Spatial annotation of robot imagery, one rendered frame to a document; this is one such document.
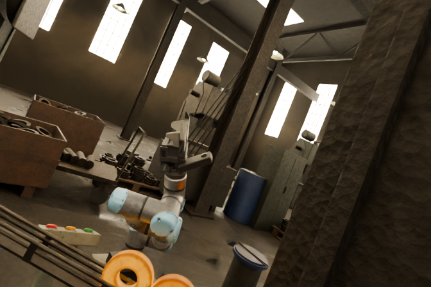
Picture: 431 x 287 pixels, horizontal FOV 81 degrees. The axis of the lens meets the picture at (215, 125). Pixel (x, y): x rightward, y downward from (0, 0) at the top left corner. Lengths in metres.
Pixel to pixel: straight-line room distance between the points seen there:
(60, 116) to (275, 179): 3.60
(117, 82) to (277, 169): 9.52
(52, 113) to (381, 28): 4.19
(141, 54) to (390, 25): 12.47
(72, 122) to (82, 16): 8.61
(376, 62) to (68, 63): 12.12
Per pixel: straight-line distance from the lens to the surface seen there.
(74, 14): 12.63
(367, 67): 0.61
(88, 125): 4.48
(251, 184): 4.58
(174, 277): 0.91
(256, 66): 4.18
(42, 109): 4.40
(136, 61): 12.81
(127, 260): 0.91
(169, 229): 0.82
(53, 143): 2.90
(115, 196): 0.85
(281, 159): 4.61
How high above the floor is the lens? 1.22
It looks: 3 degrees up
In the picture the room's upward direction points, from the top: 22 degrees clockwise
